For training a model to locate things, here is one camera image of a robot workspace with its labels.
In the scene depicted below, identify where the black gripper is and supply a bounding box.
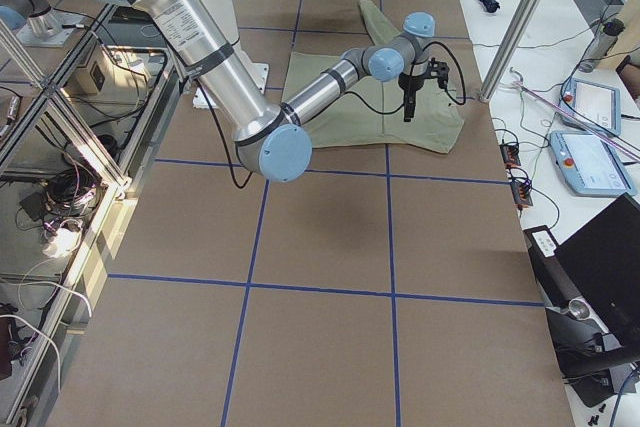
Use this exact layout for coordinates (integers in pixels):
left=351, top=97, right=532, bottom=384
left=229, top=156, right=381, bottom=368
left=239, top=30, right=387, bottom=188
left=398, top=61, right=428, bottom=122

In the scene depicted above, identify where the olive green long-sleeve shirt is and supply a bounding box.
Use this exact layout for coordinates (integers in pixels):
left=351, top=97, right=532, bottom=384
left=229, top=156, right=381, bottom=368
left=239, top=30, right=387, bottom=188
left=282, top=0, right=464, bottom=154

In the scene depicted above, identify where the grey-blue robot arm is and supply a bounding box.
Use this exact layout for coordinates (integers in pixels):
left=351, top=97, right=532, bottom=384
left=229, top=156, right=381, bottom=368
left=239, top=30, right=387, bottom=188
left=100, top=0, right=435, bottom=182

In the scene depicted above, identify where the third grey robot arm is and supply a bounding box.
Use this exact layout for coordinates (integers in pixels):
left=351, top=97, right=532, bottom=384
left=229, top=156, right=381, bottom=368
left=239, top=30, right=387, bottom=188
left=1, top=0, right=73, bottom=48

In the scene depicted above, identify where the orange circuit board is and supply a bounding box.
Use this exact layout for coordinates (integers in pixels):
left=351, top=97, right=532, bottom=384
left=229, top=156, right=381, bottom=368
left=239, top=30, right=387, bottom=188
left=500, top=143, right=521, bottom=168
left=510, top=177, right=533, bottom=210

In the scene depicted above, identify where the reacher grabber stick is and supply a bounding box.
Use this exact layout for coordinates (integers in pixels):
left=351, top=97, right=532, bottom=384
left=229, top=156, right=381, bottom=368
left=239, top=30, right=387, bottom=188
left=509, top=67, right=639, bottom=162

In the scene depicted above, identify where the far teach pendant tablet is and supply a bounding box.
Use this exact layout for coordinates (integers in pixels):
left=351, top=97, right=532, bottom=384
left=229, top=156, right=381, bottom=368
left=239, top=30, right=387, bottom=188
left=559, top=78, right=621, bottom=135

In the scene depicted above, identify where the teach pendant tablet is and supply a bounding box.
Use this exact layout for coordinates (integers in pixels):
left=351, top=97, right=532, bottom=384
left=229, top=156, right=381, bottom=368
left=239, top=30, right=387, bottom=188
left=549, top=131, right=638, bottom=198
left=559, top=78, right=621, bottom=135

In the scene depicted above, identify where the near teach pendant tablet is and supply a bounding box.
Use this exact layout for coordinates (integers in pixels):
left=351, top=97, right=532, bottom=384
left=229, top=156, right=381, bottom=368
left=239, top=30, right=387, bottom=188
left=549, top=131, right=638, bottom=198

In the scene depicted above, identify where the clear water bottle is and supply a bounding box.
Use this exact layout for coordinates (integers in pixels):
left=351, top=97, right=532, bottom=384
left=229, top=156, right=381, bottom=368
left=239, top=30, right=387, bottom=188
left=578, top=18, right=626, bottom=73

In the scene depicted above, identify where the seated person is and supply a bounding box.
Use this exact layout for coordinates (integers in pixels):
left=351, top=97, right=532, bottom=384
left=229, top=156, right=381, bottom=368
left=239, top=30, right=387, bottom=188
left=616, top=51, right=640, bottom=100

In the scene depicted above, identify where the black laptop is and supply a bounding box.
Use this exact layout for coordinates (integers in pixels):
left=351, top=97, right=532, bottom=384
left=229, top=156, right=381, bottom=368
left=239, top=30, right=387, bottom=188
left=524, top=194, right=639, bottom=344

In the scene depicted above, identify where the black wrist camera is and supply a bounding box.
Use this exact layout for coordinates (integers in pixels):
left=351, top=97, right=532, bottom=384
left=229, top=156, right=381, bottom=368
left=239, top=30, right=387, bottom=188
left=428, top=58, right=450, bottom=91

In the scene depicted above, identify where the aluminium frame post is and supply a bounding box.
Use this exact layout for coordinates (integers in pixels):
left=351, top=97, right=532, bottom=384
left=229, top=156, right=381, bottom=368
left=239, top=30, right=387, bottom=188
left=479, top=0, right=541, bottom=103

